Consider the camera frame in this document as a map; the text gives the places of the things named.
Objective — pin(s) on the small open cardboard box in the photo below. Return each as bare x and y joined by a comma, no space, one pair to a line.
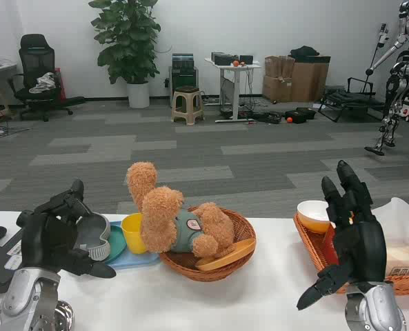
278,67

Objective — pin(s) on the red flat board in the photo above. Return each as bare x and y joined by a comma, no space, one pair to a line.
61,86

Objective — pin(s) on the silver black humanoid robot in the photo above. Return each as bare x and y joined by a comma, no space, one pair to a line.
400,79

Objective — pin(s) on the green plant in white pot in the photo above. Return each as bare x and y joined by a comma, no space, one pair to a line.
128,41

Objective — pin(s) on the brown teddy bear plush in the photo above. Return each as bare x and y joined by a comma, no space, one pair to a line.
162,220

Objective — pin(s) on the black office chair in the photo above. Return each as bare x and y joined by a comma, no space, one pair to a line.
37,58

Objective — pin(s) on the light blue plastic tray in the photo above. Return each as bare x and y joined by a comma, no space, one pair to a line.
135,260

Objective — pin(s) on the white and orange bowl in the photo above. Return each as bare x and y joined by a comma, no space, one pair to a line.
312,213

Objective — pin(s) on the orange plastic plate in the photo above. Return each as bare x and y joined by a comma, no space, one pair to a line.
231,255

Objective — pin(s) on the grey shoe shaped dish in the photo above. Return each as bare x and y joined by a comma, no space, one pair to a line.
92,234

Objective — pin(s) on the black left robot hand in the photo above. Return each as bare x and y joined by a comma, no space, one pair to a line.
42,238

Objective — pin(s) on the beige plastic stool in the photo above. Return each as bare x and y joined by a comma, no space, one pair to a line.
187,91

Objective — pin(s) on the black equipment case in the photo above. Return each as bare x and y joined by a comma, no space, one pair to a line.
300,114

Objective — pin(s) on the small white standing desk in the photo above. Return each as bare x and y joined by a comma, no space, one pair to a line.
237,86

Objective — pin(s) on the black bag on boxes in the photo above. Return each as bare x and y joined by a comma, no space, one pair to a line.
304,51

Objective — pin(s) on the rectangular orange wicker basket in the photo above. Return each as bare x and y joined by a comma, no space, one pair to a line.
311,248

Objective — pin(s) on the green plastic plate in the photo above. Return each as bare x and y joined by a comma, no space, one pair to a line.
116,245

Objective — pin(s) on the round wicker basket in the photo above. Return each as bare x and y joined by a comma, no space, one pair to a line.
207,274

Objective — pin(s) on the large black desktop device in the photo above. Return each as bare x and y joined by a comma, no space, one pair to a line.
223,58

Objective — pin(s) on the crumpled white clothes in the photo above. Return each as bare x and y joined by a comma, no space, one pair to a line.
43,82

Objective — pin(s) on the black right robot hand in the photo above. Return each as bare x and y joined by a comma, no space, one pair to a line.
362,248

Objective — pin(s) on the red paper box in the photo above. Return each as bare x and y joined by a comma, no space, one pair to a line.
330,248

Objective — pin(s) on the black folding cot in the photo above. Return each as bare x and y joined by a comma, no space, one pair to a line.
349,101

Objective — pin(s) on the black green equipment stack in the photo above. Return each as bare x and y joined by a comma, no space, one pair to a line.
183,76

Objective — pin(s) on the low brown cardboard box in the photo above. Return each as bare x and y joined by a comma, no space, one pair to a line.
276,89

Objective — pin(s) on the yellow plastic cup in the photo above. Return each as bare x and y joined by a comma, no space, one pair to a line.
131,234

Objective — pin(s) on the large cardboard box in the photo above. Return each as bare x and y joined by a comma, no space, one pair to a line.
309,81

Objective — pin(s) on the white tissue pack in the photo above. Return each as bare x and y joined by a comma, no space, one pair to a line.
402,227

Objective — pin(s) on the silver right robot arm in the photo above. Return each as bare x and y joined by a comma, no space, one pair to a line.
376,307

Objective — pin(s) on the small black desktop device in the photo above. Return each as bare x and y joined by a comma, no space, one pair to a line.
246,59

